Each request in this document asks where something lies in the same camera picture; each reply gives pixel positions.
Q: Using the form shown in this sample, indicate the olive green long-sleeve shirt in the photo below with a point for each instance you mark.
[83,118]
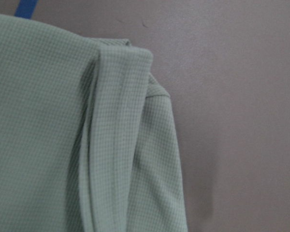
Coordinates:
[87,135]

